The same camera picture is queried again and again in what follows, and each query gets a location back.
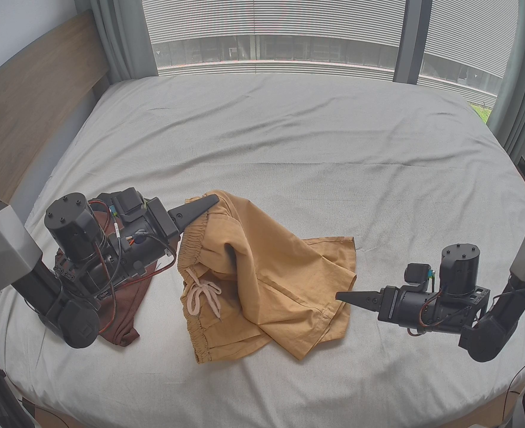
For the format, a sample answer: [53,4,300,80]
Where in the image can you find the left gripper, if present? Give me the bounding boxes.
[110,195,220,281]

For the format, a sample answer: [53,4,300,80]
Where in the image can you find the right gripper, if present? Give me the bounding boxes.
[335,285,444,329]

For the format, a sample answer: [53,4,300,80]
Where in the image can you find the mustard yellow shorts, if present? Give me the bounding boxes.
[176,189,358,364]

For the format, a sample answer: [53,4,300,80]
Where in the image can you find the bed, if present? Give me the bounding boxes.
[0,9,525,428]

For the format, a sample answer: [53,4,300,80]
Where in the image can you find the dark brown shorts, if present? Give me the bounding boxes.
[55,210,154,349]

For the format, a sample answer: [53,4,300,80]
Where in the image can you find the grey-green curtain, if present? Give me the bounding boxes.
[70,0,158,89]
[485,0,525,164]

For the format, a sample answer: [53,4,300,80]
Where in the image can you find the window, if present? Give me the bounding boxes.
[139,0,523,121]

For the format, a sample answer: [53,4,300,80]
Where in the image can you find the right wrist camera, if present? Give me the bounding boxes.
[403,262,437,293]

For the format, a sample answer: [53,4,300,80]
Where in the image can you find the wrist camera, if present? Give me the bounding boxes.
[403,262,437,293]
[110,188,149,222]

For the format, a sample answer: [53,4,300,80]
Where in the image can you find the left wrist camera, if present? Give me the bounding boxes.
[110,188,149,222]

